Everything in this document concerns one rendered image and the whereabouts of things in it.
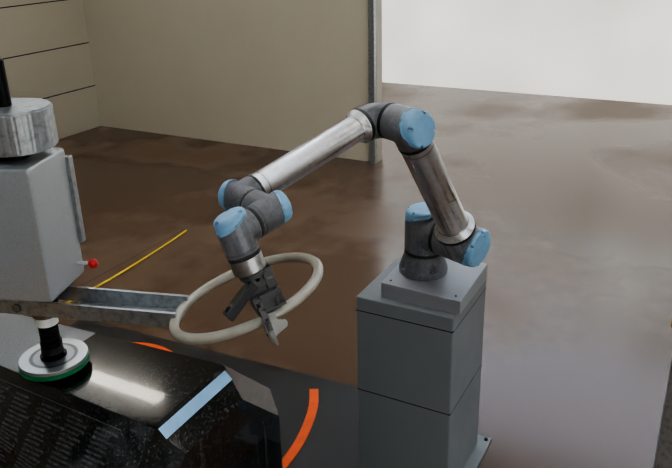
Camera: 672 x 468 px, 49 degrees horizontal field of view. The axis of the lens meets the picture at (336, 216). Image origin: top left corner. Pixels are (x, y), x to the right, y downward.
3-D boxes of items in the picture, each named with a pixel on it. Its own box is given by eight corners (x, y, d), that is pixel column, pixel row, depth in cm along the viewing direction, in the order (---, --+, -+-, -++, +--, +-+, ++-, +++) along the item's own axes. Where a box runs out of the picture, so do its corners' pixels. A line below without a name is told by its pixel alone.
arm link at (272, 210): (266, 181, 202) (231, 201, 195) (294, 193, 195) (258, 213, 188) (272, 210, 207) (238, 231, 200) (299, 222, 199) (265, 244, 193)
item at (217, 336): (146, 362, 203) (142, 353, 202) (201, 282, 248) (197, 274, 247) (309, 321, 191) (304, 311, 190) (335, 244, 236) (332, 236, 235)
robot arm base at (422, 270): (409, 254, 300) (410, 232, 296) (454, 263, 292) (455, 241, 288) (391, 275, 285) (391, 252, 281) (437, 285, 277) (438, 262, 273)
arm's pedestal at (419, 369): (391, 410, 354) (391, 250, 323) (491, 440, 331) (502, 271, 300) (342, 475, 313) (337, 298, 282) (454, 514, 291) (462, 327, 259)
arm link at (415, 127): (460, 232, 282) (395, 90, 231) (498, 247, 271) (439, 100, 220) (438, 262, 277) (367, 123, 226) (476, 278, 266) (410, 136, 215)
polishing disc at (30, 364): (95, 364, 234) (94, 360, 234) (24, 384, 225) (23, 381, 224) (80, 334, 252) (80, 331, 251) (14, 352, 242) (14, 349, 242)
